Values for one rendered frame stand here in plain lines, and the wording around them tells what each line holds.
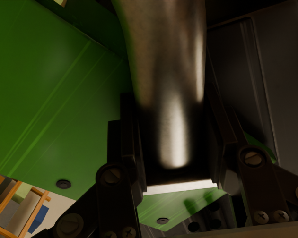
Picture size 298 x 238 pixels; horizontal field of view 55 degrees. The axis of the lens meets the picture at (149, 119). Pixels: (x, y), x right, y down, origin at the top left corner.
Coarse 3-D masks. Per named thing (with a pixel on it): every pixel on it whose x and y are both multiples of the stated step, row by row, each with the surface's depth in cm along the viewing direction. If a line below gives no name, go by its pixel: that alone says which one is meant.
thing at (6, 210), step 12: (0, 180) 571; (12, 192) 558; (24, 192) 585; (36, 192) 652; (48, 192) 619; (0, 204) 527; (12, 204) 554; (36, 204) 635; (0, 216) 522; (12, 216) 537; (36, 216) 566; (0, 228) 503; (24, 228) 527; (36, 228) 569
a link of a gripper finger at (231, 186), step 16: (208, 96) 13; (208, 112) 12; (224, 112) 12; (208, 128) 12; (224, 128) 11; (240, 128) 12; (208, 144) 13; (224, 144) 11; (240, 144) 12; (208, 160) 13; (224, 160) 11; (224, 176) 11; (288, 176) 10; (240, 192) 11; (288, 192) 10
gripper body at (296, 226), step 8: (272, 224) 8; (280, 224) 8; (288, 224) 8; (296, 224) 8; (200, 232) 8; (208, 232) 8; (216, 232) 8; (224, 232) 8; (232, 232) 8; (240, 232) 8; (248, 232) 8; (256, 232) 8; (264, 232) 8; (272, 232) 8; (280, 232) 8; (288, 232) 8; (296, 232) 8
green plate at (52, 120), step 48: (0, 0) 11; (48, 0) 12; (0, 48) 13; (48, 48) 13; (96, 48) 13; (0, 96) 14; (48, 96) 14; (96, 96) 15; (0, 144) 16; (48, 144) 17; (96, 144) 17; (192, 192) 21
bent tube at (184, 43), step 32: (128, 0) 8; (160, 0) 8; (192, 0) 9; (128, 32) 10; (160, 32) 9; (192, 32) 9; (160, 64) 10; (192, 64) 10; (160, 96) 11; (192, 96) 11; (160, 128) 12; (192, 128) 12; (160, 160) 13; (192, 160) 14; (160, 192) 14
